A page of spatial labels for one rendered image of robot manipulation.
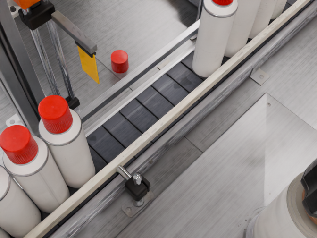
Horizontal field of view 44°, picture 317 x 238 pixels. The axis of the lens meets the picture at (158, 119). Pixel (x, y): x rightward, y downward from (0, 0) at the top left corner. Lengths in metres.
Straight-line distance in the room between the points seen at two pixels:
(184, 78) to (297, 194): 0.34
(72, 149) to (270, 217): 0.25
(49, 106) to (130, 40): 0.41
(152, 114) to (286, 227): 0.31
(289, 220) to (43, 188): 0.29
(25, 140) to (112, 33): 0.45
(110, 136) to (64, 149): 0.18
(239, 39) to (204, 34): 0.10
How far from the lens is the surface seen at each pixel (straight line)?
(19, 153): 0.44
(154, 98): 0.68
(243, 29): 0.69
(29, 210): 0.55
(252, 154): 0.66
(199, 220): 0.61
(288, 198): 0.44
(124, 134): 0.65
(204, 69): 0.69
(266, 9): 0.73
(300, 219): 0.44
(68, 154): 0.50
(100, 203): 0.62
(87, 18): 0.87
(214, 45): 0.64
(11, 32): 0.53
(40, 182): 0.50
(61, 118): 0.44
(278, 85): 0.80
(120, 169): 0.59
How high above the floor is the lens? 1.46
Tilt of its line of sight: 61 degrees down
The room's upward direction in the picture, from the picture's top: 4 degrees clockwise
